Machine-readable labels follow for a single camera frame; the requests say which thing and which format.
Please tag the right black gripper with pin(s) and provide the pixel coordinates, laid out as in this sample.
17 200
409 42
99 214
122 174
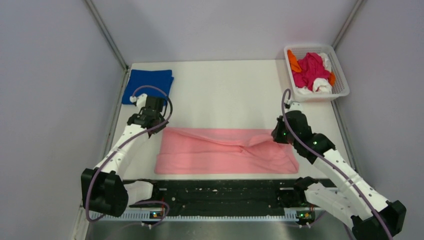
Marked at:
276 133

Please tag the light pink t shirt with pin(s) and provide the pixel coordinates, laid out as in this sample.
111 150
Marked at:
201 151

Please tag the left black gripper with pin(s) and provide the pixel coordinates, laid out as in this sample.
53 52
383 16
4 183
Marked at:
160 128

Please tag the orange cloth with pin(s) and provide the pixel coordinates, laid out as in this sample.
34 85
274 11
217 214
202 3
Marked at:
293 62

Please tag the magenta t shirt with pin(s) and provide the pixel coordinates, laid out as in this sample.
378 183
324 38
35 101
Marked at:
313 68

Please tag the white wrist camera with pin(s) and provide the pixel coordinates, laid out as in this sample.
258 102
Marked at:
292 105
139 101

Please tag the white plastic basket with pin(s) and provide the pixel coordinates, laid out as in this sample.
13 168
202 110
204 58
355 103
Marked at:
340 87

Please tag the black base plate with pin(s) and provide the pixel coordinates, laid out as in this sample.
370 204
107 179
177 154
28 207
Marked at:
228 198

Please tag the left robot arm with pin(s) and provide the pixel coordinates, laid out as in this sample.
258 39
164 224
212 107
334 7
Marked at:
102 187

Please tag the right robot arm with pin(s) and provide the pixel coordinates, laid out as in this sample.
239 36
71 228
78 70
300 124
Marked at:
368 214

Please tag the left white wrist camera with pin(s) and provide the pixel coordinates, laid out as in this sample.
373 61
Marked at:
139 101

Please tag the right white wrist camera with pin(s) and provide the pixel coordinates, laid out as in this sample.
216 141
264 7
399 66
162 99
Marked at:
292 105

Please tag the white slotted cable duct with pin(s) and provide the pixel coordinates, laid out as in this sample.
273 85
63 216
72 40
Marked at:
154 215

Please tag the folded blue t shirt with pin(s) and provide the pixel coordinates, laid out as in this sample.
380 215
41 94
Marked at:
160 79

